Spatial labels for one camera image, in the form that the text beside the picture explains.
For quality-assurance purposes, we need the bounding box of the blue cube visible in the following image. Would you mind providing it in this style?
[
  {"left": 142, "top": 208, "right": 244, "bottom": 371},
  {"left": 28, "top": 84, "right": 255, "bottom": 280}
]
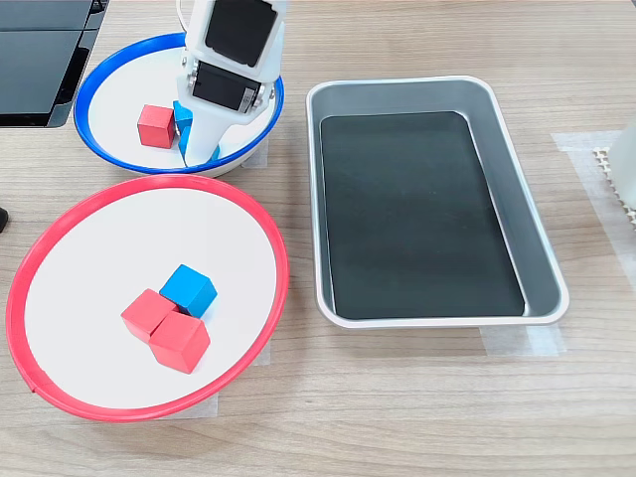
[
  {"left": 158, "top": 263, "right": 219, "bottom": 320},
  {"left": 177, "top": 124, "right": 223, "bottom": 166},
  {"left": 172, "top": 100, "right": 195, "bottom": 136}
]

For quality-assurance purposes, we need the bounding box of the red cube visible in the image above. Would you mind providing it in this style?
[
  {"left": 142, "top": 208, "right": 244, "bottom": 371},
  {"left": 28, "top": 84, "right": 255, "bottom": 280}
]
[
  {"left": 120, "top": 288, "right": 180, "bottom": 344},
  {"left": 148, "top": 310, "right": 212, "bottom": 375},
  {"left": 137, "top": 103, "right": 176, "bottom": 148}
]

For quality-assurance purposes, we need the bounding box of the black tray mat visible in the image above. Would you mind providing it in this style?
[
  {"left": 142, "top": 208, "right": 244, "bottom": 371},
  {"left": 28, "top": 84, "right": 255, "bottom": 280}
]
[{"left": 320, "top": 111, "right": 527, "bottom": 321}]

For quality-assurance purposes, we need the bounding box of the steel tray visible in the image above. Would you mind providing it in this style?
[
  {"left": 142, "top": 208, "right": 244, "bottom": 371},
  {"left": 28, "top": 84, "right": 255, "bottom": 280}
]
[{"left": 305, "top": 75, "right": 571, "bottom": 330}]

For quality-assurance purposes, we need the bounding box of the blue-rimmed white plate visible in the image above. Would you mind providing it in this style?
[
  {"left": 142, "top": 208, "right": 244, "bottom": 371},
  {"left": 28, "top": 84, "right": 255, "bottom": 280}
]
[{"left": 73, "top": 32, "right": 286, "bottom": 179}]

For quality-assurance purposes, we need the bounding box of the red-rimmed white plate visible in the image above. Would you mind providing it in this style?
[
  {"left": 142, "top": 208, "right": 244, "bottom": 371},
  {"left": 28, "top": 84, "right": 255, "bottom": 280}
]
[{"left": 5, "top": 173, "right": 290, "bottom": 423}]

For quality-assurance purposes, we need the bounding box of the black flat device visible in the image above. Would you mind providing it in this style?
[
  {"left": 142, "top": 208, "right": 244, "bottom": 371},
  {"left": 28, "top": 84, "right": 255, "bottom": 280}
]
[{"left": 0, "top": 0, "right": 110, "bottom": 129}]

